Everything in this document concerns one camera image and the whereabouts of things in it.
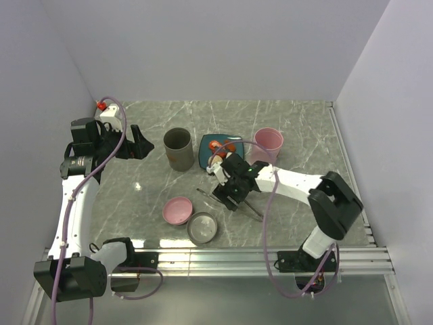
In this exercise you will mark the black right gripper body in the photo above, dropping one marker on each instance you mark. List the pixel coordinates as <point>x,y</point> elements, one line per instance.
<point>232,188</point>

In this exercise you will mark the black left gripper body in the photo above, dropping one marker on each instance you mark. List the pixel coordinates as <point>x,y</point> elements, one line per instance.
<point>109,142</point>

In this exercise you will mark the white steamed bun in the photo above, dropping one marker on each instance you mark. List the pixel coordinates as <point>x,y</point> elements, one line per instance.
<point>216,158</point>

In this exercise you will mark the metal food tongs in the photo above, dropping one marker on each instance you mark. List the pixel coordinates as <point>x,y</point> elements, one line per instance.
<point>258,215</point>

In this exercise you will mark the red shrimp toy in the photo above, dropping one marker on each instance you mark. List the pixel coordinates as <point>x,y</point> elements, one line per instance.
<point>216,146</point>

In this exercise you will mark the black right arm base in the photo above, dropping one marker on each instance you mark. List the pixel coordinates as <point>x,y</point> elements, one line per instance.
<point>300,262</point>

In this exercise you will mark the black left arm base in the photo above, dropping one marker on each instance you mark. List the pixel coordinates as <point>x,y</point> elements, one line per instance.
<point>127,276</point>

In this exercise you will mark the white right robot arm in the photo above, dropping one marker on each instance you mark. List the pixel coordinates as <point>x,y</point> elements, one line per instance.
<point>334,205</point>

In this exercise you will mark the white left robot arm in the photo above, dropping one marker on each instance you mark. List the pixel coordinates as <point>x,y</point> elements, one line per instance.
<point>71,271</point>

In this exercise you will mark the grey plastic cup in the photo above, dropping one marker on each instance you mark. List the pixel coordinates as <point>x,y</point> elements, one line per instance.
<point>179,149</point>

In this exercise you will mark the teal square plate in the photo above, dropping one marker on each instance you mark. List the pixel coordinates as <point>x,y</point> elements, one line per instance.
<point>205,152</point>

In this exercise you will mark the pink plastic cup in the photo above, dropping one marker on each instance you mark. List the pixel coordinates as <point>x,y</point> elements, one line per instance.
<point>270,139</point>

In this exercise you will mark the grey cup lid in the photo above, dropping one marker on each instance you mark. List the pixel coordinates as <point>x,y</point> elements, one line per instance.
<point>202,227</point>

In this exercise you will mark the pink cup lid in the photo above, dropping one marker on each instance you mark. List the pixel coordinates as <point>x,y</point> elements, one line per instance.
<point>177,210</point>

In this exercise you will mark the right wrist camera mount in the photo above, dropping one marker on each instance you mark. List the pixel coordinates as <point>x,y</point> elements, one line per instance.
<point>218,171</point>

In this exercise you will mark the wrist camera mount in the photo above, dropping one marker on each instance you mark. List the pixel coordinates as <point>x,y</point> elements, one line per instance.
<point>218,171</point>
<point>110,116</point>

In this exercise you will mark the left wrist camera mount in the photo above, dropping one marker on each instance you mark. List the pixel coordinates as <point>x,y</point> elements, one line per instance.
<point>110,116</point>

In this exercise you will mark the aluminium rail frame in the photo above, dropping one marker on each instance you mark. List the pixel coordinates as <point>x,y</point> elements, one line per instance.
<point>231,279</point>

